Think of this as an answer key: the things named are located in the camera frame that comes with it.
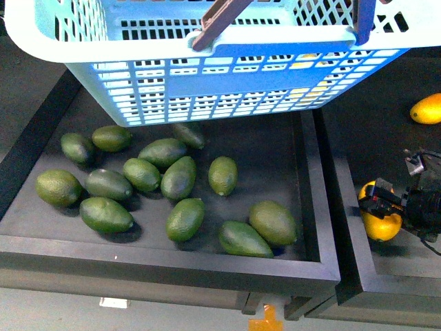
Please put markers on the black lemon bin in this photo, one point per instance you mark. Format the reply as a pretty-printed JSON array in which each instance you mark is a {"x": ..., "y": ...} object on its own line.
[{"x": 388, "y": 274}]

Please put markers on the light blue plastic basket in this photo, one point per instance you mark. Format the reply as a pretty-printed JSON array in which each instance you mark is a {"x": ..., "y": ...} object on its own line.
[{"x": 136, "y": 58}]

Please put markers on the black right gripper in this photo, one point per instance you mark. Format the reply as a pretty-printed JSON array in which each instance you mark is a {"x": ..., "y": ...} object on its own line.
[{"x": 421, "y": 199}]

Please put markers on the green avocado front right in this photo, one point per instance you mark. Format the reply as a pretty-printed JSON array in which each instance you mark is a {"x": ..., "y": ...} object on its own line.
[{"x": 273, "y": 222}]

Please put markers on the yellow mango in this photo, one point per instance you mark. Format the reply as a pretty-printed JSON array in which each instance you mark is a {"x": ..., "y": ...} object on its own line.
[{"x": 381, "y": 229}]

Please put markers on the yellow mango right edge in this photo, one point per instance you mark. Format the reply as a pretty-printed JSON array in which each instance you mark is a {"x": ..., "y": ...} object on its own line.
[{"x": 427, "y": 110}]

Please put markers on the green lime centre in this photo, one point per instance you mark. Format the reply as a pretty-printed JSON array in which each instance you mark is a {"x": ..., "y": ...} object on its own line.
[{"x": 223, "y": 175}]

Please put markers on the green lime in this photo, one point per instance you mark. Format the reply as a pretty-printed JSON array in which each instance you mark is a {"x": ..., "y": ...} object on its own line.
[
  {"x": 223, "y": 175},
  {"x": 185, "y": 219}
]

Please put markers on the green avocado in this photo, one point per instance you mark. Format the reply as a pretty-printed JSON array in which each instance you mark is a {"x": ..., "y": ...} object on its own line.
[
  {"x": 273, "y": 222},
  {"x": 238, "y": 238}
]

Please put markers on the green lime front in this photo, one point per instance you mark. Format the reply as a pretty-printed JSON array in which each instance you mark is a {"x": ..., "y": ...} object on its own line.
[{"x": 185, "y": 219}]

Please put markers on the black avocado bin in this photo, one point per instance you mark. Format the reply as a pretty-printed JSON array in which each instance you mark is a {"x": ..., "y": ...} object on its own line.
[{"x": 277, "y": 155}]

